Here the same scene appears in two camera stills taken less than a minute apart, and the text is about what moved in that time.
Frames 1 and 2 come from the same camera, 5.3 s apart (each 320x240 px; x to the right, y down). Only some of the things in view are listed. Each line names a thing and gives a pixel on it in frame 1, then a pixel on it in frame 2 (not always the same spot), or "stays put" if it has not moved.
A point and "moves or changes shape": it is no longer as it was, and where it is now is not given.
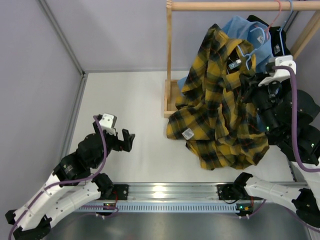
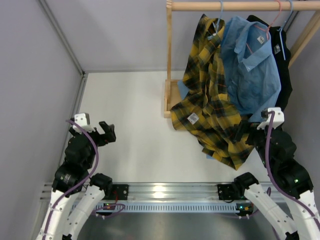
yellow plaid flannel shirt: (210, 113) moves or changes shape
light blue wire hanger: (248, 54) to (219, 17)
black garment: (278, 36) stays put
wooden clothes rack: (171, 86) stays put
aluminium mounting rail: (175, 192) stays put
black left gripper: (126, 144) to (108, 136)
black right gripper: (250, 87) to (243, 128)
